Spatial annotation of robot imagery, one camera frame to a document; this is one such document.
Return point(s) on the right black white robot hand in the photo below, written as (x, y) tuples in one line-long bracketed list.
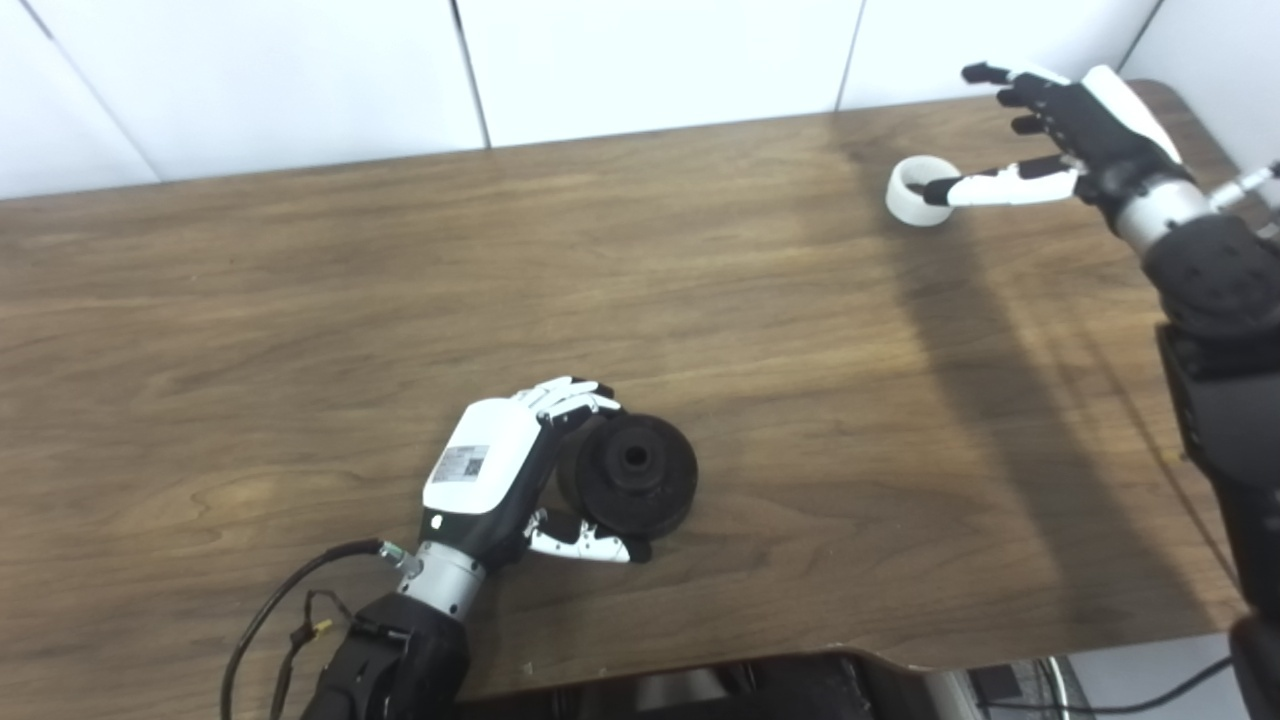
[(1110, 140)]

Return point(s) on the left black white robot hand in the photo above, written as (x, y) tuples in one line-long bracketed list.
[(480, 460)]

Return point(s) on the round black stepped part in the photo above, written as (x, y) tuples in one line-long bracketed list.
[(650, 490)]

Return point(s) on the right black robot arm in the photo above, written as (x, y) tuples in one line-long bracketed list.
[(1230, 400)]

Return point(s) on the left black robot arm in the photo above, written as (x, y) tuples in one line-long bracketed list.
[(400, 660)]

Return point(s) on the black robot torso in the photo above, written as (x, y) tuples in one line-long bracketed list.
[(800, 690)]

